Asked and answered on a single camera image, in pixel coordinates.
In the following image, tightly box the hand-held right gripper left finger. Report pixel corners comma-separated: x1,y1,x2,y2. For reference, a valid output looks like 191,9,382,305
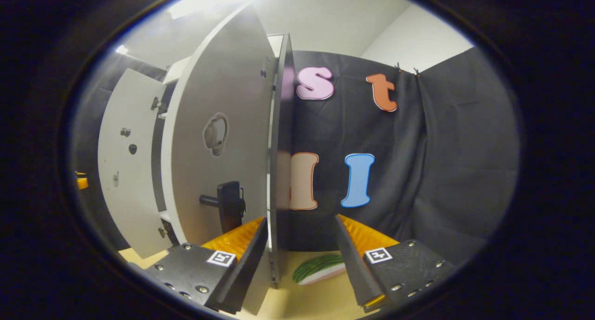
144,217,269,315

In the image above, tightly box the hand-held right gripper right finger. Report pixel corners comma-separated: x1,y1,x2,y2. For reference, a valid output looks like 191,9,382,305
335,214,458,311

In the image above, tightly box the white cabinet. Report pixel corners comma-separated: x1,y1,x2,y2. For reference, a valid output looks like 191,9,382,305
98,4,296,316

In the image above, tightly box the white cabinet drawer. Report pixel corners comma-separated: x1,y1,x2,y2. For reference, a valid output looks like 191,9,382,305
163,55,192,84

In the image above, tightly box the watermelon slice toy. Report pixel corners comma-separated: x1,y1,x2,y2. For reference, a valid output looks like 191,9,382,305
292,254,347,285

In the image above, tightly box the black backdrop cloth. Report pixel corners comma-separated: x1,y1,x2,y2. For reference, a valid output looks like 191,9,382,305
70,46,520,265

